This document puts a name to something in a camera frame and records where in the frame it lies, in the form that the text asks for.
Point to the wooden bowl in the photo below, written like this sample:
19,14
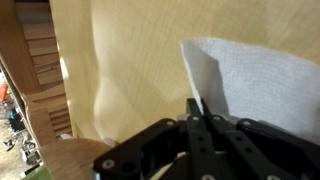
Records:
72,159

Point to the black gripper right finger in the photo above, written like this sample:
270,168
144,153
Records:
238,157

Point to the white paper serviette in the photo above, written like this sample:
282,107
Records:
238,81

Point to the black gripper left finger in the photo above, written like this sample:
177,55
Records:
205,136

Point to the green chips bag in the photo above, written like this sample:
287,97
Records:
38,172

